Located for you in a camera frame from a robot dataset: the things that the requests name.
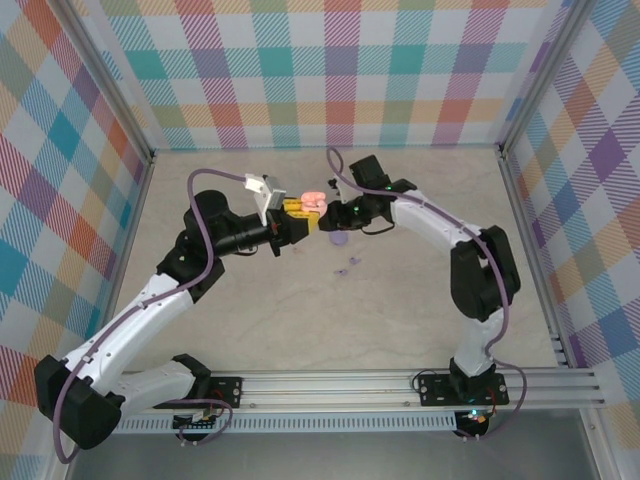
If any pink earbud charging case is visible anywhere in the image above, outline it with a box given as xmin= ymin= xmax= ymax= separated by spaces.
xmin=299 ymin=189 xmax=327 ymax=215

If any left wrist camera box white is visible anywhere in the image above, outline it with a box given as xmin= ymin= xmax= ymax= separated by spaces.
xmin=243 ymin=172 xmax=287 ymax=226

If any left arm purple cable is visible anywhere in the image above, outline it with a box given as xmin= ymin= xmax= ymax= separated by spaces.
xmin=52 ymin=168 xmax=251 ymax=465

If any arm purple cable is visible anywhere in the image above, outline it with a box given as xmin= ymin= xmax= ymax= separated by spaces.
xmin=326 ymin=147 xmax=529 ymax=444
xmin=52 ymin=168 xmax=251 ymax=465

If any aluminium table side rail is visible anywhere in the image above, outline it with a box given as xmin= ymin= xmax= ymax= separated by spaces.
xmin=89 ymin=152 xmax=159 ymax=374
xmin=497 ymin=147 xmax=571 ymax=371

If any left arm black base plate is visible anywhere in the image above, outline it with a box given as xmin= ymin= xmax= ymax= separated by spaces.
xmin=202 ymin=374 xmax=245 ymax=410

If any aluminium mounting rail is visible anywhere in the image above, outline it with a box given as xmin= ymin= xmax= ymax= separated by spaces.
xmin=117 ymin=367 xmax=604 ymax=416

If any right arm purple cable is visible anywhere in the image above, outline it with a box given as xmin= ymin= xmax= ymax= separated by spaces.
xmin=326 ymin=147 xmax=529 ymax=444

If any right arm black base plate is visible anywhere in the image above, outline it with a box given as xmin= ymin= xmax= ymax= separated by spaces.
xmin=417 ymin=373 xmax=511 ymax=407

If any slotted grey cable duct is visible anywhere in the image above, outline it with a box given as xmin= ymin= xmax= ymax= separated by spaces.
xmin=119 ymin=412 xmax=459 ymax=435

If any aluminium frame post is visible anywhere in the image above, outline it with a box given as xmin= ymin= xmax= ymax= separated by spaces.
xmin=58 ymin=0 xmax=157 ymax=166
xmin=497 ymin=0 xmax=591 ymax=156

